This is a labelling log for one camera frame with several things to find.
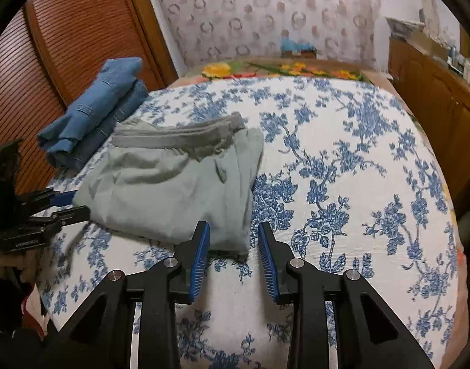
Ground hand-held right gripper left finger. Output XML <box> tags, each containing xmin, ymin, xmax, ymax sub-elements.
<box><xmin>46</xmin><ymin>221</ymin><xmax>211</xmax><ymax>369</ymax></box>

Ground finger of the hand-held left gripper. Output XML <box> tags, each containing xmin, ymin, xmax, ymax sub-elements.
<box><xmin>22</xmin><ymin>188</ymin><xmax>79</xmax><ymax>212</ymax></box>
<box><xmin>23</xmin><ymin>205</ymin><xmax>91</xmax><ymax>236</ymax></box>

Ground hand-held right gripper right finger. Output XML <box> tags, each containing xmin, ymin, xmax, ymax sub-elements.
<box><xmin>257</xmin><ymin>222</ymin><xmax>424</xmax><ymax>369</ymax></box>

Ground grey pants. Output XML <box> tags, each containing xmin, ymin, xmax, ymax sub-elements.
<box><xmin>73</xmin><ymin>112</ymin><xmax>264</xmax><ymax>256</ymax></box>

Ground person's left forearm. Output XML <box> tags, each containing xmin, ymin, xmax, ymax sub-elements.
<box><xmin>0</xmin><ymin>277</ymin><xmax>62</xmax><ymax>369</ymax></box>

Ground person's left hand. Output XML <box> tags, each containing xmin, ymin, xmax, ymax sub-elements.
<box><xmin>0</xmin><ymin>252</ymin><xmax>42</xmax><ymax>290</ymax></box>

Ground dark blue folded jeans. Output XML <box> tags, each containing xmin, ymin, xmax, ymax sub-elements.
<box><xmin>46</xmin><ymin>81</ymin><xmax>149</xmax><ymax>172</ymax></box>

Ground light blue folded jeans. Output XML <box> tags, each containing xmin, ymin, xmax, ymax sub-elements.
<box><xmin>37</xmin><ymin>58</ymin><xmax>144</xmax><ymax>155</ymax></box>

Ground blue floral bed sheet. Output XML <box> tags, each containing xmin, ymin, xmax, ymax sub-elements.
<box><xmin>37</xmin><ymin>75</ymin><xmax>465</xmax><ymax>369</ymax></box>

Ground wooden louvred wardrobe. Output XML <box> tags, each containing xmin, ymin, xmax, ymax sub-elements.
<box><xmin>0</xmin><ymin>0</ymin><xmax>179</xmax><ymax>197</ymax></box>

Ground orange flower blanket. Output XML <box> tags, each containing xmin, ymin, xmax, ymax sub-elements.
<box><xmin>181</xmin><ymin>59</ymin><xmax>377</xmax><ymax>84</ymax></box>

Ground small cardboard box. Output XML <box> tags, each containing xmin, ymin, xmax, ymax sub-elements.
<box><xmin>279</xmin><ymin>44</ymin><xmax>318</xmax><ymax>61</ymax></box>

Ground blue plastic bag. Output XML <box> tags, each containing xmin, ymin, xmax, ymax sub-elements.
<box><xmin>281</xmin><ymin>36</ymin><xmax>316</xmax><ymax>52</ymax></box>

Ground wooden sideboard cabinet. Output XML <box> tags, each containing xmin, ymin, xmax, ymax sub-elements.
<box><xmin>389</xmin><ymin>36</ymin><xmax>470</xmax><ymax>200</ymax></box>

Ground ring patterned curtain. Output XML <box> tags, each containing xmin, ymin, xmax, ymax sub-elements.
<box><xmin>143</xmin><ymin>0</ymin><xmax>382</xmax><ymax>68</ymax></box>

